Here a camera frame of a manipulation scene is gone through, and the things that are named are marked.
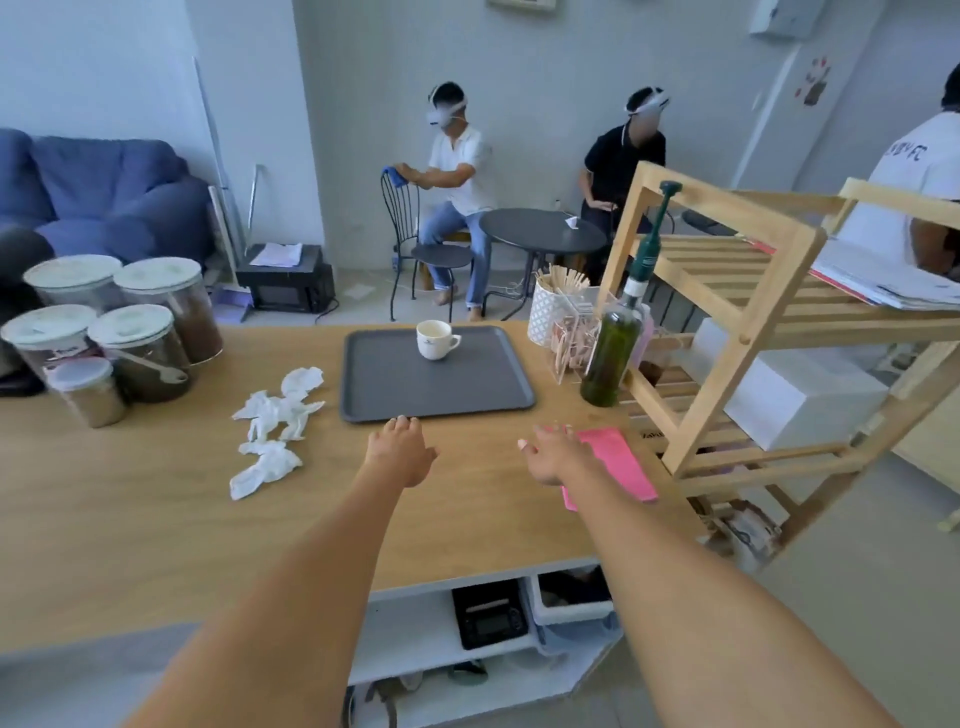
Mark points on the person's left hand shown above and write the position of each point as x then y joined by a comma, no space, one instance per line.
397,454

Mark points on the person's right hand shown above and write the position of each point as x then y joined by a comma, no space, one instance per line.
556,457

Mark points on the person's right thumb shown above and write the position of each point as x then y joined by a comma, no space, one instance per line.
527,446

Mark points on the person's left thumb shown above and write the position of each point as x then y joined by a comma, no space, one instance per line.
430,454

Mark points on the person's right forearm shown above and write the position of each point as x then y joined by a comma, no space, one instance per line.
690,600

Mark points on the person's left forearm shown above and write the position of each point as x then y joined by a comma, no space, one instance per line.
300,600

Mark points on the grey plastic tray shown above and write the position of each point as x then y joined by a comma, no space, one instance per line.
420,382

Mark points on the pink cloth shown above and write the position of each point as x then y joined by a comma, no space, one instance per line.
619,465

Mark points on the white ceramic cup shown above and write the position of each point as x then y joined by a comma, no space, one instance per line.
433,341

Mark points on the clear box of toothpicks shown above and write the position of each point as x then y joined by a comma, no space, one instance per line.
571,341

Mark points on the green pump bottle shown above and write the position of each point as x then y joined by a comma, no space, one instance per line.
611,352

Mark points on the white holder with wooden sticks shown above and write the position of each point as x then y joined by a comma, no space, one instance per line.
546,311

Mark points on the small crumpled white tissue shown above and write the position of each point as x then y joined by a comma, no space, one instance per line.
303,380

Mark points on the wide crumpled white tissue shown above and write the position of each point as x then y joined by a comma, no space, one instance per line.
277,416

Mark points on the long crumpled white tissue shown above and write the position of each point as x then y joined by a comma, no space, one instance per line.
264,469

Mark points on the white storage bin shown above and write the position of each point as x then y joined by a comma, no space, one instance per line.
570,607

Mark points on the black kitchen scale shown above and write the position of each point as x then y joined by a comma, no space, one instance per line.
491,615

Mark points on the white shelf cabinet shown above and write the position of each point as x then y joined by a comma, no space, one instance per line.
420,645

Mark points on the black metal chair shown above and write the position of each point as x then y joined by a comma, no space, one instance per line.
442,256

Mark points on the black round table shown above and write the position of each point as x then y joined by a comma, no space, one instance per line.
540,229

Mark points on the black microwave oven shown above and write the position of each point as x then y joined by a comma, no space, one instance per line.
285,289

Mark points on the patterned bag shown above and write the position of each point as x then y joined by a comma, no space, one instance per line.
746,532

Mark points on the paper sheet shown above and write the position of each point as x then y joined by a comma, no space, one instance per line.
276,255

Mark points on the white box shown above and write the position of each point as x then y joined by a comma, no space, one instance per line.
795,394

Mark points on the blue cloth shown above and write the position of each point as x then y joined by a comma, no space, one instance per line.
394,175

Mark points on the jar of brown powder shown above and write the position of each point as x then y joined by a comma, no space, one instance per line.
184,307

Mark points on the white plastic spoon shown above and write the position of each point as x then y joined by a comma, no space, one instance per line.
154,367

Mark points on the wooden slatted shelf rack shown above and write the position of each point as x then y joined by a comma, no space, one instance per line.
780,300

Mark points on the jar of dark leaves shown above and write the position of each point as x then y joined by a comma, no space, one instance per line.
142,360

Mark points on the white headset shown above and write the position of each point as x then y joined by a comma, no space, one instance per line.
442,112
651,103

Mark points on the white leaning boards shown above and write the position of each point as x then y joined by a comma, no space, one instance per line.
219,180

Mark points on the small jar of beige powder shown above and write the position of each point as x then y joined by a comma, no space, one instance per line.
88,394

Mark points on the stack of papers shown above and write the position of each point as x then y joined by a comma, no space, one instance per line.
877,281

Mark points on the empty white lid jar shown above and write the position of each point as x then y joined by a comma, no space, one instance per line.
73,279

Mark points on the labelled white lid jar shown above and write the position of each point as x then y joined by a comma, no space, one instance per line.
45,337

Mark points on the blue sofa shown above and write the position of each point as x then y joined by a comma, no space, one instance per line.
105,195

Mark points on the wall stickers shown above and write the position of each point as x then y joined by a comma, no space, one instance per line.
814,82

